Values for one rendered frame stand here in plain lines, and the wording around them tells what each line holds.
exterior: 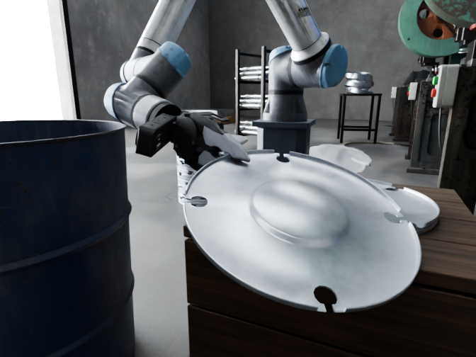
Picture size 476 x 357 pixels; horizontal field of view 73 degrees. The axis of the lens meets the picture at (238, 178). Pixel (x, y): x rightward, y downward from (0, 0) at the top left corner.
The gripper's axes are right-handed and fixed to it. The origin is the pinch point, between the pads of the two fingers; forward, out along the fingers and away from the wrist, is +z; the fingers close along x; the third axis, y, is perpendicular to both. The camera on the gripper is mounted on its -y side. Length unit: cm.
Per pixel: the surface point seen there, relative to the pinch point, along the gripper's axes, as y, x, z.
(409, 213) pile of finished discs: 14.6, 2.0, 22.5
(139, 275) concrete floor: 13, 54, -37
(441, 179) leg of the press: 91, 13, 22
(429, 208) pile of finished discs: 19.0, 1.5, 24.5
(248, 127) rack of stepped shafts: 224, 61, -153
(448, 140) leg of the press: 91, 0, 19
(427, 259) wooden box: 2.6, 2.0, 27.1
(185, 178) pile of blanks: 66, 49, -74
